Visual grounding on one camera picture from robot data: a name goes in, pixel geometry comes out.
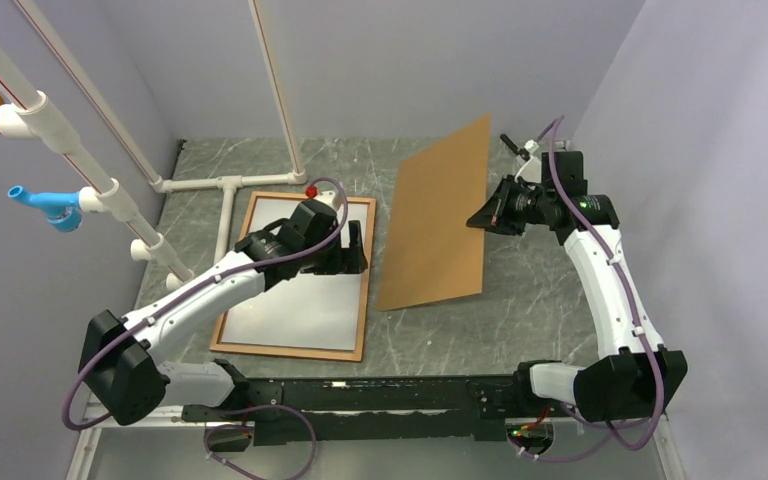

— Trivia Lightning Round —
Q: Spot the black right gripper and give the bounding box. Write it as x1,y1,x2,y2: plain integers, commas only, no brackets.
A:
467,174,554,236

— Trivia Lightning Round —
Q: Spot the brown backing board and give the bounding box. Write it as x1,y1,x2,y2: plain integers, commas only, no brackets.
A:
377,113,492,311

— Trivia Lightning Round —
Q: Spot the wooden picture frame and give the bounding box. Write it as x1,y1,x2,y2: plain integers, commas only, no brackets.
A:
209,191,377,362

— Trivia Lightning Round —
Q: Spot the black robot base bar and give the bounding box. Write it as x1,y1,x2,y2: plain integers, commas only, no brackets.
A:
182,373,553,446

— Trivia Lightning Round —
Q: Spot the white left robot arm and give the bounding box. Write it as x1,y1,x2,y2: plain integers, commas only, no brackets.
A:
79,197,368,425

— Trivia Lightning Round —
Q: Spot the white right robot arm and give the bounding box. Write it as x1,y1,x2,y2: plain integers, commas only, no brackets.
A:
466,151,688,423

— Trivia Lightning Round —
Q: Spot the blue faucet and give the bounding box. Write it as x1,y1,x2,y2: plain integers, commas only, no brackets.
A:
7,185,83,233

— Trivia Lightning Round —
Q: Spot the white pvc pipe stand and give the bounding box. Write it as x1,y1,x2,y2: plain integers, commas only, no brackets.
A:
0,1,306,290

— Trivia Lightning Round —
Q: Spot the black handled hammer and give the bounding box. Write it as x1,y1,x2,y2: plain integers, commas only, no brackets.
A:
499,133,530,160

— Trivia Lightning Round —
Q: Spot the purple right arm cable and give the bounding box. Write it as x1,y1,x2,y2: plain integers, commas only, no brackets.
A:
507,115,667,465

